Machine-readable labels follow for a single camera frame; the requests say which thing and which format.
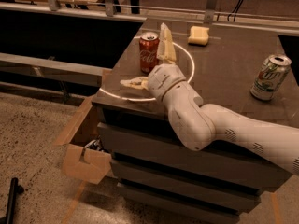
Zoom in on grey drawer cabinet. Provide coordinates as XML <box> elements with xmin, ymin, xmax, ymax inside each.
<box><xmin>93</xmin><ymin>21</ymin><xmax>298</xmax><ymax>224</ymax></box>

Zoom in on green white 7up can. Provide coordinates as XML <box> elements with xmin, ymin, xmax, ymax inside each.
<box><xmin>250</xmin><ymin>54</ymin><xmax>292</xmax><ymax>101</ymax></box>

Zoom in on metal railing frame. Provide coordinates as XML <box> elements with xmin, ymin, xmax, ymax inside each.
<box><xmin>0</xmin><ymin>0</ymin><xmax>299</xmax><ymax>35</ymax></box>

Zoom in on yellow sponge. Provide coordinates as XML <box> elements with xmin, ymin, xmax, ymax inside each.
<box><xmin>188</xmin><ymin>26</ymin><xmax>209</xmax><ymax>46</ymax></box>

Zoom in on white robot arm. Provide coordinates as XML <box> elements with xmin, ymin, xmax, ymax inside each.
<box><xmin>121</xmin><ymin>24</ymin><xmax>299</xmax><ymax>175</ymax></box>

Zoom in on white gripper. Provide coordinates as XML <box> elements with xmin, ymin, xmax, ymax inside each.
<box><xmin>120</xmin><ymin>23</ymin><xmax>186</xmax><ymax>101</ymax></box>

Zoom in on black pole on floor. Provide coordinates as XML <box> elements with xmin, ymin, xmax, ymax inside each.
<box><xmin>0</xmin><ymin>177</ymin><xmax>24</xmax><ymax>224</ymax></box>

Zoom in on open cardboard box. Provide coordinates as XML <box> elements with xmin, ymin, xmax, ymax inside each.
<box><xmin>53</xmin><ymin>91</ymin><xmax>113</xmax><ymax>184</ymax></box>

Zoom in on red Coca-Cola can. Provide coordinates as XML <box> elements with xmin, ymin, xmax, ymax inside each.
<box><xmin>139</xmin><ymin>32</ymin><xmax>160</xmax><ymax>74</ymax></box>

